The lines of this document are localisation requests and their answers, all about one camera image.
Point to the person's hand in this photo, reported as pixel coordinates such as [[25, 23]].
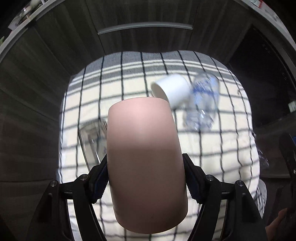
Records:
[[272, 228]]

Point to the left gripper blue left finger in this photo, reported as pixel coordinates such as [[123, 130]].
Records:
[[51, 220]]

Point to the clear square container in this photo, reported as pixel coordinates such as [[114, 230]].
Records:
[[92, 137]]

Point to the silver drawer handle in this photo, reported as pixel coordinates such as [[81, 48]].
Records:
[[145, 25]]

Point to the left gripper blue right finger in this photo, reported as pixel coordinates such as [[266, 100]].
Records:
[[242, 220]]

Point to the white cup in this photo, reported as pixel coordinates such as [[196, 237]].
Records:
[[173, 88]]

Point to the clear plastic bottle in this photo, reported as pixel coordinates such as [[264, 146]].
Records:
[[203, 102]]

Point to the pink plastic cup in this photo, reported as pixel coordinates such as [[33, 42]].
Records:
[[145, 166]]

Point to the black white checkered cloth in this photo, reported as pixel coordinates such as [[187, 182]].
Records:
[[227, 150]]

